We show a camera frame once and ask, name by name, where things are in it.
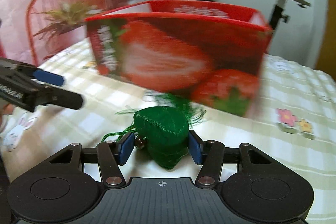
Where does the checkered bunny tablecloth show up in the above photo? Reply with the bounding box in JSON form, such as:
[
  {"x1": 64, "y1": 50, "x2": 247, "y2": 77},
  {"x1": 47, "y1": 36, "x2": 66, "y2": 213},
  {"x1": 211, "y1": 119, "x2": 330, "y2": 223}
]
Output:
[{"x1": 1, "y1": 41, "x2": 335, "y2": 223}]

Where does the person's left hand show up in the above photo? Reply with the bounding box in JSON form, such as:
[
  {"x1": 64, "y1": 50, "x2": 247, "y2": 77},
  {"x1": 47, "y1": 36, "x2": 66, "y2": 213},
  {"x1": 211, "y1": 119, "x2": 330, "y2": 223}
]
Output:
[{"x1": 0, "y1": 103, "x2": 15, "y2": 132}]

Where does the wooden door panel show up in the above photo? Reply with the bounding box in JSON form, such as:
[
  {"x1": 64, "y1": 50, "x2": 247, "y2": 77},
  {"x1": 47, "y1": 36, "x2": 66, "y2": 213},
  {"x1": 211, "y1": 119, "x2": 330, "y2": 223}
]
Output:
[{"x1": 315, "y1": 0, "x2": 336, "y2": 80}]

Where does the red strawberry cardboard box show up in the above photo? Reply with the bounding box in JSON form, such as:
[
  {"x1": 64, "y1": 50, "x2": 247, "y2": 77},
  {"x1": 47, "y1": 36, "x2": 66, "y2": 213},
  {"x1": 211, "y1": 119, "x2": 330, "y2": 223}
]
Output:
[{"x1": 85, "y1": 0, "x2": 273, "y2": 117}]

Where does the green plush pouch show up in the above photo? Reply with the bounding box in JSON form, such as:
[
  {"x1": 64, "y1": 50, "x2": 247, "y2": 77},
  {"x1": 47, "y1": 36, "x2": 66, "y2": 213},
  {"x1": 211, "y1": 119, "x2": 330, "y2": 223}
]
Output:
[{"x1": 102, "y1": 92, "x2": 206, "y2": 170}]

